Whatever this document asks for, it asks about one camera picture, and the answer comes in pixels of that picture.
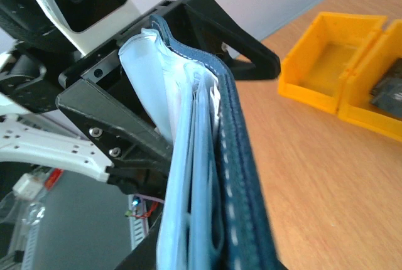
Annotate blue card holder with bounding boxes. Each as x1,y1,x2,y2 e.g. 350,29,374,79
119,15,283,269

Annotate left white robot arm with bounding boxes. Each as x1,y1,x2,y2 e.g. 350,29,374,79
1,0,280,198

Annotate grey slotted cable duct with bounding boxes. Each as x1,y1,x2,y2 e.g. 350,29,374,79
21,196,148,269

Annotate yellow bin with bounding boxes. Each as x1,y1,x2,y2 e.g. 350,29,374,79
278,12,387,114
338,19,401,141

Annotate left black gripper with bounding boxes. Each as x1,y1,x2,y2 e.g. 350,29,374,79
55,1,173,195

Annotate black cards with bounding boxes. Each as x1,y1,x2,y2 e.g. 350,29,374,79
370,58,401,119

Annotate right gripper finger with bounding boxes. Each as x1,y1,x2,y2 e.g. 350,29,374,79
115,213,162,270

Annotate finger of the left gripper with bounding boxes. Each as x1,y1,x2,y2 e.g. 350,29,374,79
169,0,281,80

